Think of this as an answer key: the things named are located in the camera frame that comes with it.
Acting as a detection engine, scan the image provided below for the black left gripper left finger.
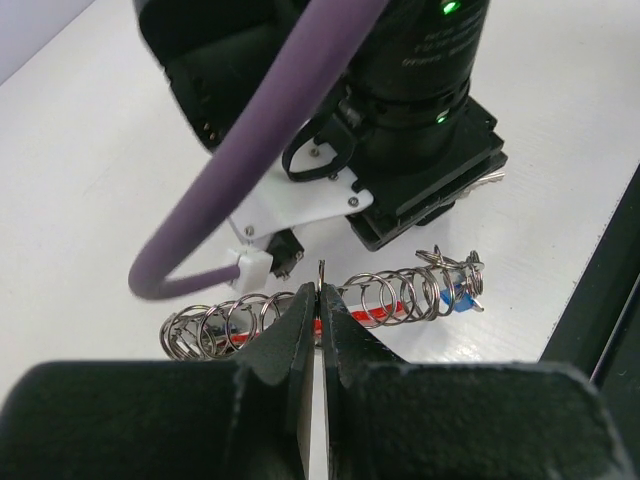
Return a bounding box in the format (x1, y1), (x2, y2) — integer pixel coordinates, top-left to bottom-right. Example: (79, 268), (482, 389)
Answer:
(1, 283), (316, 479)

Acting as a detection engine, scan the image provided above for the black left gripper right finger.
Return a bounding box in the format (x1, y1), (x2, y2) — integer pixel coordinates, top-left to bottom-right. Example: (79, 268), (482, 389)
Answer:
(319, 284), (637, 479)

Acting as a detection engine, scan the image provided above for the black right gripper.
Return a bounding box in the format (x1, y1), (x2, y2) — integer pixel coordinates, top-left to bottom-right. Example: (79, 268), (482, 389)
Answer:
(281, 96), (507, 250)

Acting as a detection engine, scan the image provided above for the red-handled metal key organizer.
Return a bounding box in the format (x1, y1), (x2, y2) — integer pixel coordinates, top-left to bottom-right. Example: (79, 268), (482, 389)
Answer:
(159, 247), (485, 361)

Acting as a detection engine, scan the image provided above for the blue key tag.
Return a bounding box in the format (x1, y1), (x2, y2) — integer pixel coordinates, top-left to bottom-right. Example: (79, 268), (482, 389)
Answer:
(438, 283), (475, 316)

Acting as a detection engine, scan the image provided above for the black-headed key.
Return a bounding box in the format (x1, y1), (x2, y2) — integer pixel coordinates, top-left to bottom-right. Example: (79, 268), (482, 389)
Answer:
(460, 171), (506, 198)

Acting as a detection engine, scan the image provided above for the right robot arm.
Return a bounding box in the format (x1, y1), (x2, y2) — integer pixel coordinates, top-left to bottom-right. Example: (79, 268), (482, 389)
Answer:
(134, 1), (507, 251)

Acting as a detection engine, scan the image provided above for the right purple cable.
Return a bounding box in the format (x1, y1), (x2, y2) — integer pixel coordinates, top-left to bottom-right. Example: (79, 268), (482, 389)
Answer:
(127, 0), (391, 302)

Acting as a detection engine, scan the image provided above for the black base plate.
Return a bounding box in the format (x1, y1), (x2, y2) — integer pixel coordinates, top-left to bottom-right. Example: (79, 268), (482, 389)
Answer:
(541, 162), (640, 401)

